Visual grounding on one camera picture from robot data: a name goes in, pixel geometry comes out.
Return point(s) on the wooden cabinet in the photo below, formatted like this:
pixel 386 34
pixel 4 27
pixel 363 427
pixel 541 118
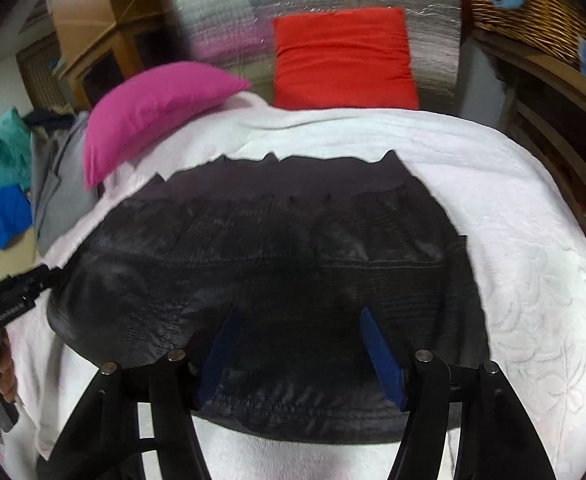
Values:
pixel 105 42

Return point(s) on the black puffer jacket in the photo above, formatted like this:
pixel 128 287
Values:
pixel 298 247

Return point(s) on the pink pillow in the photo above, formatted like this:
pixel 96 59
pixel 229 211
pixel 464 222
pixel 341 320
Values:
pixel 146 107

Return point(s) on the grey coat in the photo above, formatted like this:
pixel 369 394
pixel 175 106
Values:
pixel 58 194

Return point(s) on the blue jacket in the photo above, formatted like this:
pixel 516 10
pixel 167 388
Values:
pixel 15 214

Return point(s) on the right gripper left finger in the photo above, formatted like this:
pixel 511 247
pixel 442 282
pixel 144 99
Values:
pixel 125 413

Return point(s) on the teal jacket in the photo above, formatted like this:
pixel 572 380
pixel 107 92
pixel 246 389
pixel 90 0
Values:
pixel 15 151

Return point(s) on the silver insulation foil panel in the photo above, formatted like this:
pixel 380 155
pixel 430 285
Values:
pixel 237 36

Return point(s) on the white pink fleece blanket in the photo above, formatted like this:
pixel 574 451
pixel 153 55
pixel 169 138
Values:
pixel 526 248

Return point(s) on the cream sofa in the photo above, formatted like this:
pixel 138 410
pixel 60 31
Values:
pixel 20 255

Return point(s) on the red pillow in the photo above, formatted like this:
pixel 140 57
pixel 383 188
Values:
pixel 356 58

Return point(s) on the wooden shelf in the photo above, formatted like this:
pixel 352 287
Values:
pixel 545 111

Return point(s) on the wicker basket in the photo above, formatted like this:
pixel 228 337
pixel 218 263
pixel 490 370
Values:
pixel 554 27

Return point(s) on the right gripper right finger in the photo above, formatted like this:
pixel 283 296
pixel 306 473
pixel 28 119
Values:
pixel 497 438

